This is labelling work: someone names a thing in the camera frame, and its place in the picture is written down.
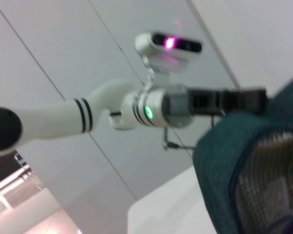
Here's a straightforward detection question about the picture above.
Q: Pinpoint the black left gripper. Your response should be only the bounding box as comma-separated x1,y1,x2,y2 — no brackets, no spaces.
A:
164,87,269,128

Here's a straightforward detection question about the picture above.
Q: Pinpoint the dark teal insulated lunch bag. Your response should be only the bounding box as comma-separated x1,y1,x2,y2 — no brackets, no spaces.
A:
192,72,293,234

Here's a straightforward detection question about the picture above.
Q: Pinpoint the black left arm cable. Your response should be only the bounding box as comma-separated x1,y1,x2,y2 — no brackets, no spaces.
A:
161,114,216,151

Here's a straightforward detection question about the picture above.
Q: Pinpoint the white head camera unit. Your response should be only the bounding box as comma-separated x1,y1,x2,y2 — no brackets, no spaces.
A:
134,31,203,89

